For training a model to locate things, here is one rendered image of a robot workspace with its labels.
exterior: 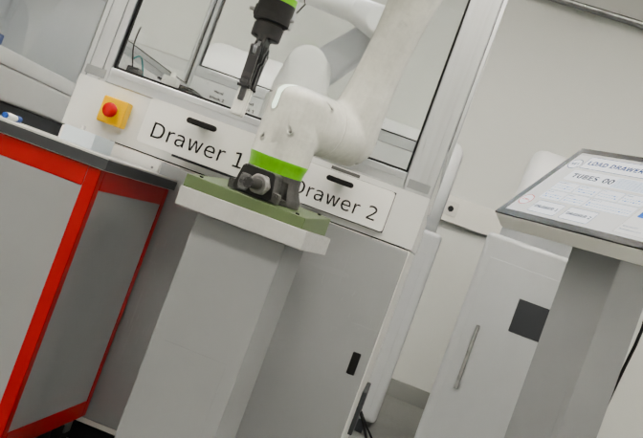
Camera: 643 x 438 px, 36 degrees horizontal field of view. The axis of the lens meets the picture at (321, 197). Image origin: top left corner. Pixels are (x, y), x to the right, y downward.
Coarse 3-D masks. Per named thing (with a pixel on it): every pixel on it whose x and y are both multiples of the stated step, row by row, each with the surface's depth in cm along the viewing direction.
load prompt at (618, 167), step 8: (592, 160) 248; (600, 160) 246; (608, 160) 244; (592, 168) 244; (600, 168) 242; (608, 168) 240; (616, 168) 239; (624, 168) 237; (632, 168) 235; (640, 168) 234; (632, 176) 232; (640, 176) 230
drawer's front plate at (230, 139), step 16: (160, 112) 237; (176, 112) 236; (192, 112) 236; (144, 128) 237; (160, 128) 236; (176, 128) 236; (192, 128) 236; (224, 128) 235; (160, 144) 236; (208, 144) 235; (224, 144) 235; (240, 144) 234; (192, 160) 235; (208, 160) 235; (224, 160) 234; (240, 160) 234
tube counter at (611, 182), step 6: (606, 180) 236; (612, 180) 234; (618, 180) 233; (624, 180) 232; (630, 180) 231; (606, 186) 233; (612, 186) 231; (618, 186) 230; (624, 186) 229; (630, 186) 228; (636, 186) 227; (642, 186) 226; (636, 192) 224; (642, 192) 223
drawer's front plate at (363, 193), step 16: (304, 176) 264; (320, 176) 264; (336, 176) 264; (304, 192) 264; (320, 192) 264; (336, 192) 263; (352, 192) 263; (368, 192) 262; (384, 192) 262; (320, 208) 263; (336, 208) 263; (352, 208) 262; (368, 208) 262; (384, 208) 262; (368, 224) 262; (384, 224) 261
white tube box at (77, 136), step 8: (64, 128) 240; (72, 128) 239; (64, 136) 239; (72, 136) 239; (80, 136) 239; (88, 136) 238; (96, 136) 239; (80, 144) 239; (88, 144) 238; (96, 144) 240; (104, 144) 245; (112, 144) 249; (104, 152) 247
